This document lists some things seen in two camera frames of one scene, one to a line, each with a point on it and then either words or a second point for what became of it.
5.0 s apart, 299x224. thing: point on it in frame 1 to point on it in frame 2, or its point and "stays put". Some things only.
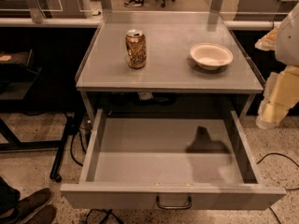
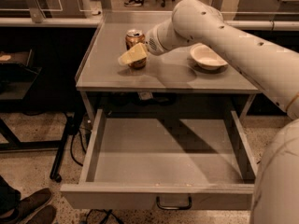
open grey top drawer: (168, 163) stays put
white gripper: (289, 44) to (154, 43)
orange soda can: (135, 49) stays put
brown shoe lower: (45, 216) stays put
